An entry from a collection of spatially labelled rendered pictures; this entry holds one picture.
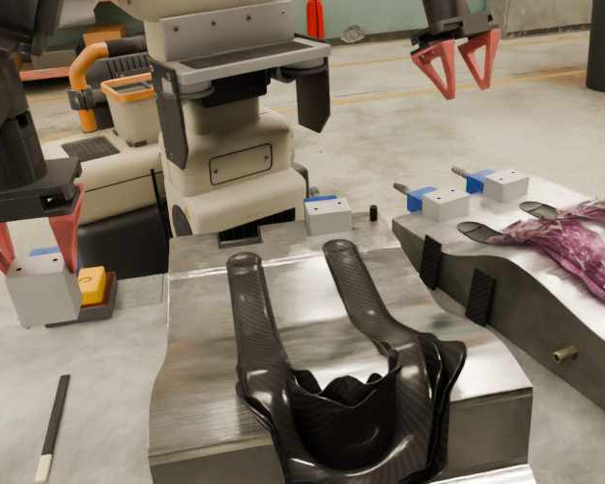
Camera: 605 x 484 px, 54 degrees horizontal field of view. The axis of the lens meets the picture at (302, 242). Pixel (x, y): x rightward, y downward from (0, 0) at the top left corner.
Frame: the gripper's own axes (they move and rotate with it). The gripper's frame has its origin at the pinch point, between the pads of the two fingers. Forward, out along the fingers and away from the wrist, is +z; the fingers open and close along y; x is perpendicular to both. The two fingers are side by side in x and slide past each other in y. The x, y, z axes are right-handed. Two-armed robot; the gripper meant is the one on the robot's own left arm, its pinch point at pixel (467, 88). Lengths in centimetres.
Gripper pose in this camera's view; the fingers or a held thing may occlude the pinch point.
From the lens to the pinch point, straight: 88.5
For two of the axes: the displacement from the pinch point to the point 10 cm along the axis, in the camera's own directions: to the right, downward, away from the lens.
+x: -4.6, 0.3, 8.9
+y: 8.4, -3.2, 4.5
